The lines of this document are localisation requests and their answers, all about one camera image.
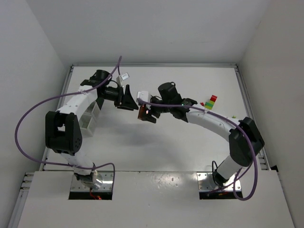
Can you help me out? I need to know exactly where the red green yellow lego tower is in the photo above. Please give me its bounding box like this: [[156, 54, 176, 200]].
[[204, 95, 218, 110]]

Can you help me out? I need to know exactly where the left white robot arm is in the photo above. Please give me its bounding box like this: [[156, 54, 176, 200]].
[[45, 70, 138, 188]]

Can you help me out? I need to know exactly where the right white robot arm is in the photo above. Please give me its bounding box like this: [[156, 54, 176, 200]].
[[136, 82, 265, 190]]

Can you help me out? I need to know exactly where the white slotted container far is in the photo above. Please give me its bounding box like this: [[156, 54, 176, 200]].
[[85, 102, 100, 120]]

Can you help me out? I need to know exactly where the white slotted container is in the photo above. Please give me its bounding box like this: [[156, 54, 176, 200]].
[[85, 102, 100, 120], [79, 114, 96, 137]]

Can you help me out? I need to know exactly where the white slotted container near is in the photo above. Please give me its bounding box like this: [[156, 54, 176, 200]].
[[79, 114, 96, 137]]

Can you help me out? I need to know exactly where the white front cover panel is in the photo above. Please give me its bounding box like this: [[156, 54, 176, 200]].
[[19, 171, 293, 228]]

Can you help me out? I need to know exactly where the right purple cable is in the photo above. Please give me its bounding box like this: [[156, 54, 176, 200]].
[[137, 98, 259, 201]]

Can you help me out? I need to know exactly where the purple cable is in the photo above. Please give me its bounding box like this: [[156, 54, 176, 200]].
[[137, 98, 259, 201], [14, 56, 123, 186]]

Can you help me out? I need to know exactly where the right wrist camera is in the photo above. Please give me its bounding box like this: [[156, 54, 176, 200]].
[[136, 91, 151, 104]]

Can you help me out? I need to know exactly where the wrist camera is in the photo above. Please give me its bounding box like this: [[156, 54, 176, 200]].
[[136, 91, 151, 104], [116, 73, 130, 87]]

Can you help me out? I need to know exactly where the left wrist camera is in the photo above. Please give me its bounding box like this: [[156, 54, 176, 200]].
[[116, 73, 130, 87]]

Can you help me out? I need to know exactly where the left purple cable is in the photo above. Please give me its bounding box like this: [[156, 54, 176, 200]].
[[14, 56, 123, 186]]

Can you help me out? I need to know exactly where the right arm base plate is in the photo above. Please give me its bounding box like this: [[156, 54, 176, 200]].
[[197, 172, 235, 193]]

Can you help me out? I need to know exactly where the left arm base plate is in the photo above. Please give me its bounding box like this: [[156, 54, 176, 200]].
[[70, 171, 114, 192]]

